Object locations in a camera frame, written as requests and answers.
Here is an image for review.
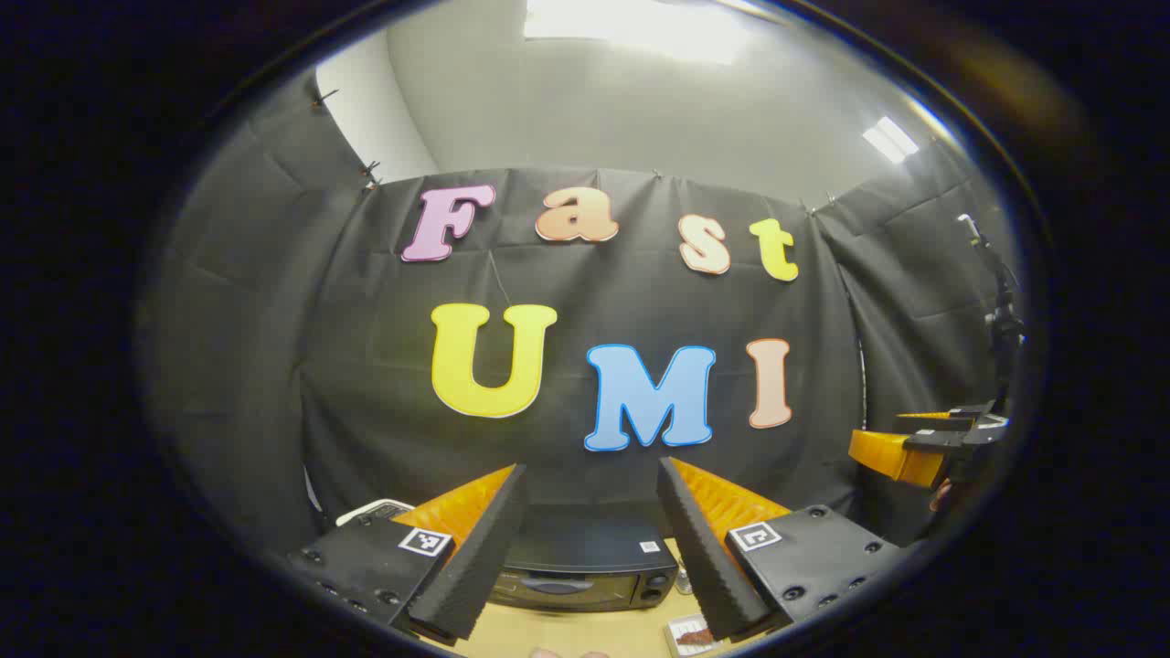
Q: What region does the dark tripod stand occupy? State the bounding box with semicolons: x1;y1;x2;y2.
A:
958;213;1026;412

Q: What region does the white toaster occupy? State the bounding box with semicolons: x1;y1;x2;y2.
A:
335;498;414;527

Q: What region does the black backdrop cloth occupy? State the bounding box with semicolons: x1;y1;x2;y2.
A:
137;69;1016;558

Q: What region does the white rectangular tray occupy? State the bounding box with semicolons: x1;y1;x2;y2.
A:
665;614;725;657

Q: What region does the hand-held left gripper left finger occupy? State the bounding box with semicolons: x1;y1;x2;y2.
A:
286;464;529;641

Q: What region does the ceiling light panel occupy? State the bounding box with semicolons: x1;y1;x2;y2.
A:
862;116;920;164
523;0;760;65

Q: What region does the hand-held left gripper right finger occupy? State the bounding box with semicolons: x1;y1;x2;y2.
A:
656;457;901;641

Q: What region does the black electric oven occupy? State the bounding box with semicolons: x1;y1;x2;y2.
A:
489;507;679;611

